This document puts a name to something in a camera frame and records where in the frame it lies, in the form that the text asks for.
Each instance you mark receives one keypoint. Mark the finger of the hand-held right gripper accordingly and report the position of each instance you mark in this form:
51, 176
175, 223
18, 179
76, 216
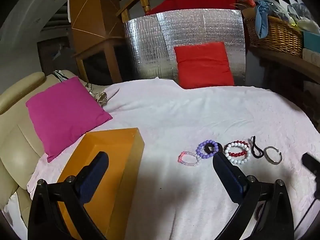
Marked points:
312, 164

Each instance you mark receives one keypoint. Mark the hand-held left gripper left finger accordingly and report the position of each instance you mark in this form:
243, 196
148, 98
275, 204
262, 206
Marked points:
92, 177

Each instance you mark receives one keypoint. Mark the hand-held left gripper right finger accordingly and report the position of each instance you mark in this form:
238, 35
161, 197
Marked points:
228, 177

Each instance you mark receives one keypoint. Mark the orange cardboard box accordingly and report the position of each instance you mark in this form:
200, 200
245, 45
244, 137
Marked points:
112, 180

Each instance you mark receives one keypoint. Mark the silver bangle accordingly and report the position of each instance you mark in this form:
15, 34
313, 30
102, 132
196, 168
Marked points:
269, 160

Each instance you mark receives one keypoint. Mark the magenta cushion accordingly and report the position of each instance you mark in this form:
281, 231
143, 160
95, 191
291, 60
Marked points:
65, 115

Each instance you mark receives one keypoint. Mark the pale pink blanket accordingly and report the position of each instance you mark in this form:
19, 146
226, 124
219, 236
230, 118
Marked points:
187, 115

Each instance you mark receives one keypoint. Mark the gold patterned cloth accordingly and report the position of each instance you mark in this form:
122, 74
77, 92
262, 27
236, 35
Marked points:
100, 97

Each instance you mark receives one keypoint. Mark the beige leather sofa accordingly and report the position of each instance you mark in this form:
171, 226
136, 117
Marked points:
17, 140

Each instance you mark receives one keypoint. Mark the wooden shelf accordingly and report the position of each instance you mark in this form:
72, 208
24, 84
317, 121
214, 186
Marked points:
287, 63

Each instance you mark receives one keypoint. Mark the small red cushion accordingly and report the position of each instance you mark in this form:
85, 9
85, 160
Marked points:
203, 65

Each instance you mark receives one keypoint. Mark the teal box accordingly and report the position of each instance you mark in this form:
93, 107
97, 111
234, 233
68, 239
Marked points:
311, 40

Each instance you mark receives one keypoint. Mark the wicker basket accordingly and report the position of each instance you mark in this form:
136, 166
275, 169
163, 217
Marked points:
277, 37

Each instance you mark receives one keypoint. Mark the silver insulation sheet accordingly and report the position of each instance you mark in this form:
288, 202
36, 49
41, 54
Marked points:
150, 40

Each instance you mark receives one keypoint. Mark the blue cloth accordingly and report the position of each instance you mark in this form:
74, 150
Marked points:
262, 22

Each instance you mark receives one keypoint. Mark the wooden cabinet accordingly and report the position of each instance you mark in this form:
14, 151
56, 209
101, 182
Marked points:
85, 10

